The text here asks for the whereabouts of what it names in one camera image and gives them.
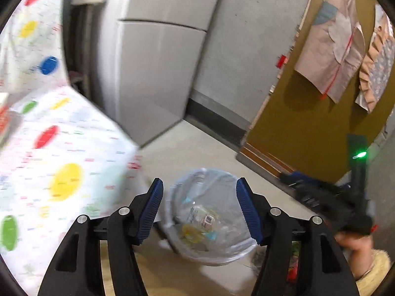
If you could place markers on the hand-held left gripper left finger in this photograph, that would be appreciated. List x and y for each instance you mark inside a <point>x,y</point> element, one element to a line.
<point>151,206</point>

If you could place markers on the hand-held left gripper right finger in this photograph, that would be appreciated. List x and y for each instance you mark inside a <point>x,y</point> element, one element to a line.
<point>248,206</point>

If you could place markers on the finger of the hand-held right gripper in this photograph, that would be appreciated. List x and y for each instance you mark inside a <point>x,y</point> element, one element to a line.
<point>311,198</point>
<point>301,181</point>

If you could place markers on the grey bin with clear bag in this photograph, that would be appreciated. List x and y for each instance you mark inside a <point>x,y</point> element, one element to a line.
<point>185,191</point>

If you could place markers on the clear plastic bottle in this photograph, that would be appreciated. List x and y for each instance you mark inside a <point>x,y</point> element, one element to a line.
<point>203,222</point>

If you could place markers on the person's right forearm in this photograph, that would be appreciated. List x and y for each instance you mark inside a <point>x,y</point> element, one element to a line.
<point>375,274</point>

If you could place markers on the person's right hand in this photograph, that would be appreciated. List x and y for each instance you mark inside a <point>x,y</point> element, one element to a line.
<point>358,249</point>

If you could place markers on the olive wooden door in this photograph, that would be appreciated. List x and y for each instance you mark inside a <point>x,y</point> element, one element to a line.
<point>302,114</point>

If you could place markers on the polka dot tablecloth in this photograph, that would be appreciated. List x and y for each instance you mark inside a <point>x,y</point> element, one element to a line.
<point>77,148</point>

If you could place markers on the red door hook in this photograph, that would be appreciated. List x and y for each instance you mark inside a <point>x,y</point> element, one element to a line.
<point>281,61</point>

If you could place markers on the grey refrigerator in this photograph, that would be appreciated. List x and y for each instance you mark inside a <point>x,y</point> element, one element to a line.
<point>148,67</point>

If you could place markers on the floral frilled apron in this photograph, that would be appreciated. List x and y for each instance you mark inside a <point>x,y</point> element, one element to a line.
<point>378,64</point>

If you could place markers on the pink apron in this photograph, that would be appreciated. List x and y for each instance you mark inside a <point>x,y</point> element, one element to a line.
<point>333,43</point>

